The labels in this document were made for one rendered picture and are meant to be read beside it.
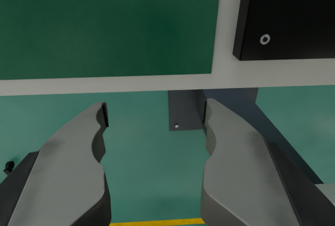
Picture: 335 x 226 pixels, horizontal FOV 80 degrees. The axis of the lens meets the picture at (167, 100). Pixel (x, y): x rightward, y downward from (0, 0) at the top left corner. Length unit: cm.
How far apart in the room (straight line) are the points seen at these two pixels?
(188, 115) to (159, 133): 22
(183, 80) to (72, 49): 12
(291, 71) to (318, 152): 148
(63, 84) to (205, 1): 17
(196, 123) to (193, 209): 85
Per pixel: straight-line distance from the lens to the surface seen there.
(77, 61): 23
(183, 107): 111
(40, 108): 127
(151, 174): 147
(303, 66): 27
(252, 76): 24
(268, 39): 21
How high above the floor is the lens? 95
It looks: 60 degrees down
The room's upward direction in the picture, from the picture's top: 174 degrees clockwise
